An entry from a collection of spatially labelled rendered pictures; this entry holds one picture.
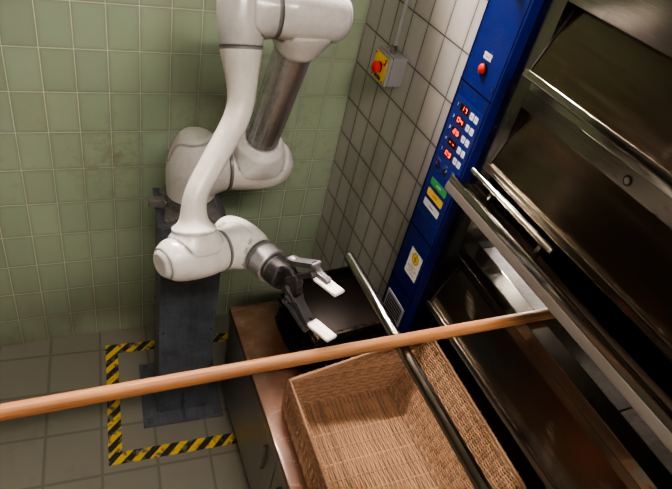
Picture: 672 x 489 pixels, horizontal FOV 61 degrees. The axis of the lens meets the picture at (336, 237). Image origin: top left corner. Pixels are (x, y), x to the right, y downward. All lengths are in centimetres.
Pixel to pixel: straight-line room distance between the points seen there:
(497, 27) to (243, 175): 84
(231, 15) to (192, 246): 51
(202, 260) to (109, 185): 107
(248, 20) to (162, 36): 76
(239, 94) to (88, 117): 92
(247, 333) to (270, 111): 85
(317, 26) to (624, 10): 64
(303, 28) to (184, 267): 61
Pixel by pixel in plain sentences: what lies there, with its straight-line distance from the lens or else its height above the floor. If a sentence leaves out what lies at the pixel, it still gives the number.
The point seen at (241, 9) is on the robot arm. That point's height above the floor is 174.
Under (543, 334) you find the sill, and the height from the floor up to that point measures 118.
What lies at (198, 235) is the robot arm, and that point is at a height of 132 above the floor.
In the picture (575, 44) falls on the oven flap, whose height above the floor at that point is 182.
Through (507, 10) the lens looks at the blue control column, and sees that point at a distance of 157.
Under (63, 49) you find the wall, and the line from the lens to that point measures 208.
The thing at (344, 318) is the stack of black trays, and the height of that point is 80.
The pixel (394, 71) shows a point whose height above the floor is 147.
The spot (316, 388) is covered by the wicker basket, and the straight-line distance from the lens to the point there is 189.
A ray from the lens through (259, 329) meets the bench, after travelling 212.
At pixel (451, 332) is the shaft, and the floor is 120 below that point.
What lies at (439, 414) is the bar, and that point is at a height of 117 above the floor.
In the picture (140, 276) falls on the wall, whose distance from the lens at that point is 266.
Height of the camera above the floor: 216
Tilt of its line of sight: 38 degrees down
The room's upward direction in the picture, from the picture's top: 15 degrees clockwise
